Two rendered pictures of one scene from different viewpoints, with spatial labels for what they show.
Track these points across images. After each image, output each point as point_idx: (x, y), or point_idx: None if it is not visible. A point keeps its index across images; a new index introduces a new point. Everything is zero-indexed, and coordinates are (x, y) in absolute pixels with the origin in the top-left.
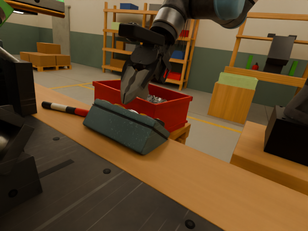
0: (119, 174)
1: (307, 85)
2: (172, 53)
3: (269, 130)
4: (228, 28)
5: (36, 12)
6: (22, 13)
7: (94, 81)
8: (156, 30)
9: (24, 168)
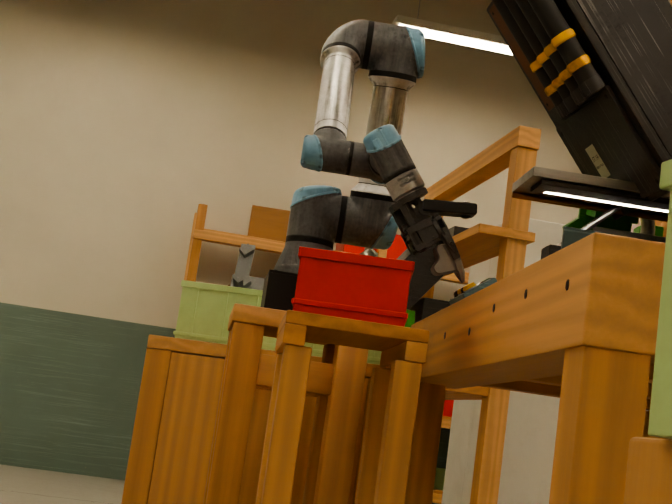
0: None
1: (320, 244)
2: (392, 215)
3: None
4: (319, 171)
5: (538, 201)
6: (542, 187)
7: (412, 261)
8: (422, 195)
9: None
